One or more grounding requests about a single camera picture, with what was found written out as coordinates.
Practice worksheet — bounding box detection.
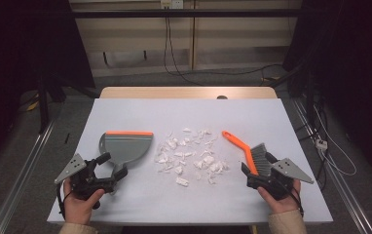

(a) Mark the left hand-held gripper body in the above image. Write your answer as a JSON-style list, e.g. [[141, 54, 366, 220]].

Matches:
[[55, 153, 116, 201]]

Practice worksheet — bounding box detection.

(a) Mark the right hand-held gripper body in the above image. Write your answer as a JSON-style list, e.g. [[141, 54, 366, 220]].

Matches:
[[246, 158, 315, 201]]

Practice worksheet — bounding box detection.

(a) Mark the orange brush with grey bristles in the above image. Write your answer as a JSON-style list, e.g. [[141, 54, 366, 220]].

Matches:
[[221, 130, 275, 178]]

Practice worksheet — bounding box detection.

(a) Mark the grey dustpan with orange lip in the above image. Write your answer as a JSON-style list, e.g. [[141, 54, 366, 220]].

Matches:
[[98, 130, 154, 196]]

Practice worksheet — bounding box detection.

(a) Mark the pile of white paper scraps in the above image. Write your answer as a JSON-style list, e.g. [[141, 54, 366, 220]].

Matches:
[[154, 127, 231, 188]]

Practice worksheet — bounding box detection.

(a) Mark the person's right hand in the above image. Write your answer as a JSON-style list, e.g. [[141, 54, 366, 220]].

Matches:
[[256, 178, 302, 215]]

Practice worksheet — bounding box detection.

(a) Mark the person's left hand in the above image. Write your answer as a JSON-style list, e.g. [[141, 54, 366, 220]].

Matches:
[[62, 177, 105, 226]]

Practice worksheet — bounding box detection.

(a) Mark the white power strip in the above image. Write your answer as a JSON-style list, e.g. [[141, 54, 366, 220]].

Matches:
[[315, 138, 329, 151]]

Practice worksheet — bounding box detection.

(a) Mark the white table cover board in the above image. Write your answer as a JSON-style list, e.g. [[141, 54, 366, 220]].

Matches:
[[47, 97, 334, 226]]

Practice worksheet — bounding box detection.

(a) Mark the black metal stand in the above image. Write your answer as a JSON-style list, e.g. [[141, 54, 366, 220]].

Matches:
[[269, 62, 318, 129], [35, 72, 67, 135]]

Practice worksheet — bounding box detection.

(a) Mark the wooden table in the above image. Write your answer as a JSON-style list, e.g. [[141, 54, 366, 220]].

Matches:
[[99, 86, 279, 99]]

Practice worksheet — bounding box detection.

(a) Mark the yellow floor object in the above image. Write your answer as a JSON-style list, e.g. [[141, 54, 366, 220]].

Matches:
[[25, 93, 41, 112]]

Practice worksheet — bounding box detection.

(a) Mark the dark curtain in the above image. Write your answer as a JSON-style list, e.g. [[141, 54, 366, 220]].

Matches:
[[0, 0, 96, 178], [281, 0, 372, 186]]

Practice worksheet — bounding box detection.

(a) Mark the beige wooden cabinet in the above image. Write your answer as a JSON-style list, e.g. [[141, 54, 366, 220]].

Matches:
[[68, 0, 304, 78]]

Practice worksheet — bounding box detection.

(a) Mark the black horizontal metal bar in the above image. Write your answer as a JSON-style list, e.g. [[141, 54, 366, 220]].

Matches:
[[70, 9, 305, 19]]

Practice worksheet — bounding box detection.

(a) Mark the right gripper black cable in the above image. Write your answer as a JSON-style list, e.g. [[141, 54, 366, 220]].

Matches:
[[289, 186, 305, 218]]

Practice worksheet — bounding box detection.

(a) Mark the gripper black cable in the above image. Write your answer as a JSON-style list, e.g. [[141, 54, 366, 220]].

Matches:
[[56, 184, 73, 219], [289, 186, 305, 218]]

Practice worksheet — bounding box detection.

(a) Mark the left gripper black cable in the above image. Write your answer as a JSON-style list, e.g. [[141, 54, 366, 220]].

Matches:
[[56, 184, 73, 219]]

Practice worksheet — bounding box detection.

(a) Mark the metal floor rail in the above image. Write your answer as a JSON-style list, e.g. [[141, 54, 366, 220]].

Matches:
[[0, 119, 57, 234], [291, 97, 372, 234]]

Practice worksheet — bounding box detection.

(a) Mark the white cable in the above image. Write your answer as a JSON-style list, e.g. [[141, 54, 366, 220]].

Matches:
[[313, 105, 358, 177]]

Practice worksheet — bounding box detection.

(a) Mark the black hanging cable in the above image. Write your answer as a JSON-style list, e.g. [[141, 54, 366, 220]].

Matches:
[[163, 16, 284, 88]]

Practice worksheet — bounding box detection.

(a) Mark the white wall outlet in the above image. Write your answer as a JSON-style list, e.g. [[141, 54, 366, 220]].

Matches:
[[160, 0, 185, 10]]

